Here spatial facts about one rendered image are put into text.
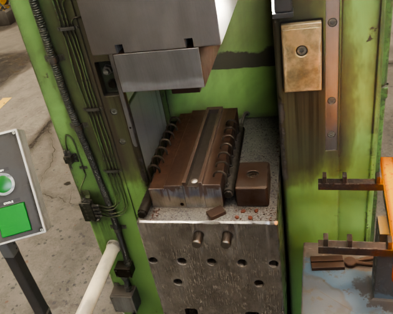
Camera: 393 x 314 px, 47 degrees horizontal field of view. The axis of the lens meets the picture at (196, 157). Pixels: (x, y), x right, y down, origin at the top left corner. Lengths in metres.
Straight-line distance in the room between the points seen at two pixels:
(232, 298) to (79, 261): 1.34
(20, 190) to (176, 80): 0.50
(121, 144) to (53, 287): 1.31
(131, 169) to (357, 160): 0.66
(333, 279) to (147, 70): 0.70
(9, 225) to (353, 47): 0.95
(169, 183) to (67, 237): 1.61
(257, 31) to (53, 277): 1.69
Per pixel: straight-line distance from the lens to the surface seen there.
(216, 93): 1.58
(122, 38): 1.04
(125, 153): 1.38
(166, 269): 1.36
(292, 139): 1.25
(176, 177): 1.24
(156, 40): 1.02
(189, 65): 1.02
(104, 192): 1.47
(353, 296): 1.22
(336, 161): 1.30
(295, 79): 1.15
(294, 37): 1.11
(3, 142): 1.26
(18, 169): 1.25
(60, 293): 2.47
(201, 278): 1.36
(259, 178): 1.21
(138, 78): 1.07
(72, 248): 2.68
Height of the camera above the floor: 1.70
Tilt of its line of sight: 33 degrees down
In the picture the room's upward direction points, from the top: 10 degrees counter-clockwise
